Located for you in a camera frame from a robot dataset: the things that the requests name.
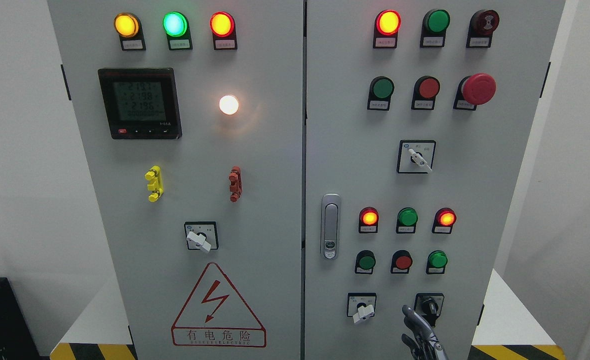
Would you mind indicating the red push button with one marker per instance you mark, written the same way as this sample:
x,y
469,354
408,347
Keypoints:
x,y
401,261
425,92

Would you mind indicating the white lit indicator light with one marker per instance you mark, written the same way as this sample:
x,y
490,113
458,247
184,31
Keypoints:
x,y
229,105

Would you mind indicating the yellow indicator light top left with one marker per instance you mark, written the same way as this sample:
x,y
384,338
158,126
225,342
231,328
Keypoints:
x,y
130,31

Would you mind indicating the green push button lower left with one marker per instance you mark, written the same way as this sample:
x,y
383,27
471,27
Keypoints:
x,y
365,262

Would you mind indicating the green push button upper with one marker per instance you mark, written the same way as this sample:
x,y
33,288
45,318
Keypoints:
x,y
380,93

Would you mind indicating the red push button upper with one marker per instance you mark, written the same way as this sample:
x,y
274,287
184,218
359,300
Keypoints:
x,y
425,92

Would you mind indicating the silver door handle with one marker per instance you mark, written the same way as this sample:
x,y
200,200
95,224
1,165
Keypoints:
x,y
330,225

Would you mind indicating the red lit indicator top right door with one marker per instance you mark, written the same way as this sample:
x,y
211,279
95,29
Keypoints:
x,y
385,29

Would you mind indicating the green push button lower right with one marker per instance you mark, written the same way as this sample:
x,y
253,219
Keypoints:
x,y
436,263

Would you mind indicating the grey robotic right hand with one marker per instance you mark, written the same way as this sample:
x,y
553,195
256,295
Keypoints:
x,y
424,345

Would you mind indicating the grey left cabinet door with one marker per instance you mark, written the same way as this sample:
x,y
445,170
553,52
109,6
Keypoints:
x,y
260,235

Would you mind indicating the upper right selector switch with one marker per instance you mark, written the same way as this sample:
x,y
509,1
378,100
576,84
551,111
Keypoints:
x,y
416,156

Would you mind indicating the green indicator lower middle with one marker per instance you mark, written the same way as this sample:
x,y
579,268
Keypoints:
x,y
407,220

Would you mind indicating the black digital power meter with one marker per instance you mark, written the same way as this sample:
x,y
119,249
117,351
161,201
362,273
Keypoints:
x,y
141,103

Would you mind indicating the dark red buzzer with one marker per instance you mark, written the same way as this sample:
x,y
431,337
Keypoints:
x,y
482,25

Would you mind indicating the red emergency stop button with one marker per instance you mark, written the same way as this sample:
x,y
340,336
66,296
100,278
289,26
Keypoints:
x,y
473,91

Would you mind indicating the red lit indicator lower right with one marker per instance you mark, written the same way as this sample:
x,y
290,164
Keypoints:
x,y
444,221

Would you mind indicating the grey right cabinet door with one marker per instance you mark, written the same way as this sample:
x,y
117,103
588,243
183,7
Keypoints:
x,y
353,152

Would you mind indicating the bottom right black selector switch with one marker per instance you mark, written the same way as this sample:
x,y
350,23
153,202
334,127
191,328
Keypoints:
x,y
429,306

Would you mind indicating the green indicator top right door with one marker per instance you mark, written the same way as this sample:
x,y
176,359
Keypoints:
x,y
434,27

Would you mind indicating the left door selector switch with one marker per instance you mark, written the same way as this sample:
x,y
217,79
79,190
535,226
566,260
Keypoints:
x,y
201,235

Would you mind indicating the red lit indicator lower left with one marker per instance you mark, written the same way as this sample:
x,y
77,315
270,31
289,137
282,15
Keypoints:
x,y
368,221

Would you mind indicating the green lit indicator light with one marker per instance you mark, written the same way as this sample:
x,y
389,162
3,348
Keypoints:
x,y
177,31

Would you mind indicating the red lit indicator light left door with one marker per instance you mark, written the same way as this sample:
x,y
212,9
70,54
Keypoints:
x,y
223,28

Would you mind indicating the bottom left white selector switch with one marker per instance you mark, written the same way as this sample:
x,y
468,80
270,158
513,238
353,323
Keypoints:
x,y
361,306

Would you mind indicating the red electric warning sticker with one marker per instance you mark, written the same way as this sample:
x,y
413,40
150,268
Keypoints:
x,y
216,315

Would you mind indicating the red push button lower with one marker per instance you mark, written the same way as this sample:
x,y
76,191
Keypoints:
x,y
401,261

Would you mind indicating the grey cabinet door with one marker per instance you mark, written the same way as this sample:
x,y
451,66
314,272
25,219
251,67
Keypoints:
x,y
353,152
260,235

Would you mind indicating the green push button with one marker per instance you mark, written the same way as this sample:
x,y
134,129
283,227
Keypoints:
x,y
380,93
365,262
436,263

